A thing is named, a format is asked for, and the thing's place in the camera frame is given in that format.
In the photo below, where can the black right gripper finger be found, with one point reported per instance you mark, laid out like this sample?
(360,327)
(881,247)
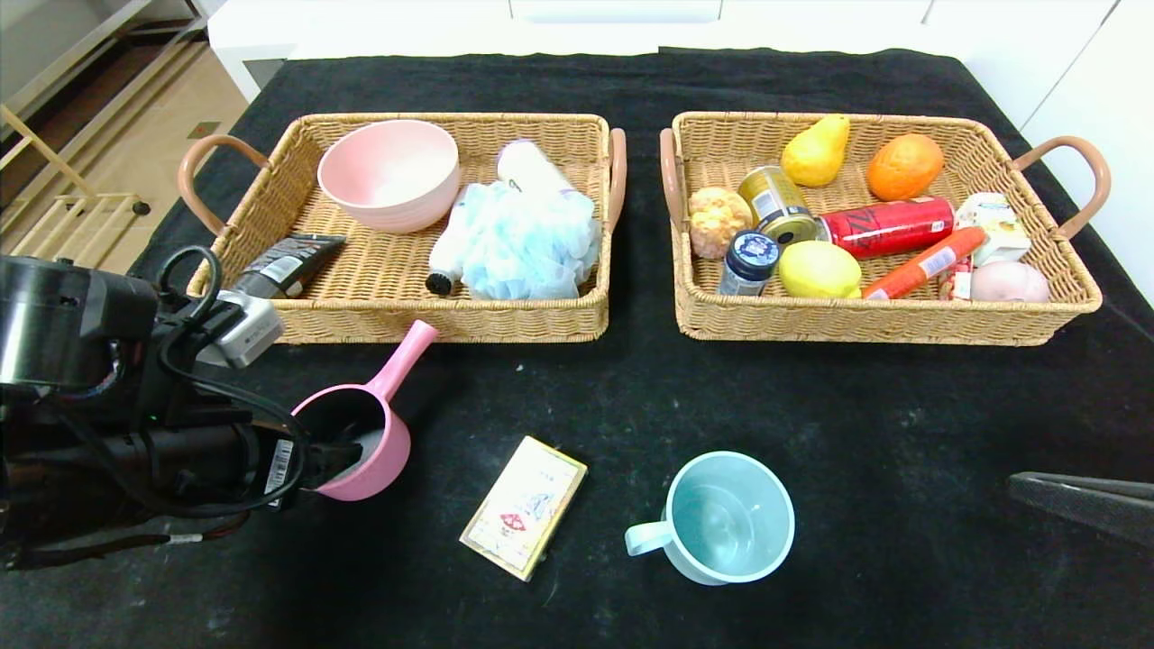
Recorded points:
(1100,505)

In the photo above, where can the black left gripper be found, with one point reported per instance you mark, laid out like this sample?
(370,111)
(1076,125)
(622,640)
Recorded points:
(281,465)

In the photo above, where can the orange sausage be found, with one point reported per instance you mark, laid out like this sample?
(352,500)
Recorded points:
(924,264)

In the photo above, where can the yellow lemon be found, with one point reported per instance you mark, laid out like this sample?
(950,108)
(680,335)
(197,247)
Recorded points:
(819,270)

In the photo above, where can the gold drink can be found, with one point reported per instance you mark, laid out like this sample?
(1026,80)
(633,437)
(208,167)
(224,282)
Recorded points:
(771,198)

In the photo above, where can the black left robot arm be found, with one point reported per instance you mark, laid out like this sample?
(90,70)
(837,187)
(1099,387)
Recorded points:
(54,315)

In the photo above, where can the cream gold-edged card box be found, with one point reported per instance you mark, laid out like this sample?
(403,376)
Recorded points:
(523,509)

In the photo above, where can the black cosmetic tube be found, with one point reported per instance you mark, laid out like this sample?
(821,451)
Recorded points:
(293,261)

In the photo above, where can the white bottle black cap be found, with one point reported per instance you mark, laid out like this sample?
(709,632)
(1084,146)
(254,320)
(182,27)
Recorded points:
(444,257)

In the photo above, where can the pale pink peach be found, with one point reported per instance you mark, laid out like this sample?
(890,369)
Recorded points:
(1010,282)

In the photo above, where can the red white candy packet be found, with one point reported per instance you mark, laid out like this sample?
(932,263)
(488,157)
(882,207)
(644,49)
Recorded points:
(956,281)

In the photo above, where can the pink bowl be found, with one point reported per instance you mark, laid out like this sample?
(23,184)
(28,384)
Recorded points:
(388,176)

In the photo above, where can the light blue bath loofah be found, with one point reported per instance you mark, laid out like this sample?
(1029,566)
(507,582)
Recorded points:
(527,243)

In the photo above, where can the white green snack packet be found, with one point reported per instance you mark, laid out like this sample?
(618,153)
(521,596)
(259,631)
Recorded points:
(996,225)

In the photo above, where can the wooden rolling rack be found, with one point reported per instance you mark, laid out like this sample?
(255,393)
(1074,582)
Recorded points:
(140,208)

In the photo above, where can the red soda can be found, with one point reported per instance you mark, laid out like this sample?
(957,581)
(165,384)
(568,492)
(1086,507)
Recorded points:
(892,227)

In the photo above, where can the brass floor outlet cover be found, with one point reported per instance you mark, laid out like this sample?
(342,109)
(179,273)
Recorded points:
(204,132)

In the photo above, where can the white cylindrical bottle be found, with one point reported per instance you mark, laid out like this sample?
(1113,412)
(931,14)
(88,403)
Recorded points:
(532,168)

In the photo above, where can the light blue mug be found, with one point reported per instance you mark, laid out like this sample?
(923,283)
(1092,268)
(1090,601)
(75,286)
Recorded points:
(730,523)

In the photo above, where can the orange fruit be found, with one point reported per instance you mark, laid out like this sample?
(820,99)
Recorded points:
(904,167)

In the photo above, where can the small jar blue lid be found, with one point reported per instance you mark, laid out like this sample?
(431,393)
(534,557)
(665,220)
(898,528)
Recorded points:
(748,255)

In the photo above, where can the black table cloth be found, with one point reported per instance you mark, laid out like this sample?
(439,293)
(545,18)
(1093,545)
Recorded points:
(577,90)

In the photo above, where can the yellow pear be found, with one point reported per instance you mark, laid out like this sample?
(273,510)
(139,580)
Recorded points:
(811,160)

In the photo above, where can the beige bumpy pastry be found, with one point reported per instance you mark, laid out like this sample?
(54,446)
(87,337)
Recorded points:
(718,221)

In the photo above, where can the grey shelf unit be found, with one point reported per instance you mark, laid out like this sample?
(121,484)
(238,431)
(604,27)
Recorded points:
(36,36)

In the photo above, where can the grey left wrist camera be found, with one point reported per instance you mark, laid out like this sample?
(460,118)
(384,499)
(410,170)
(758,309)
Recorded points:
(248,329)

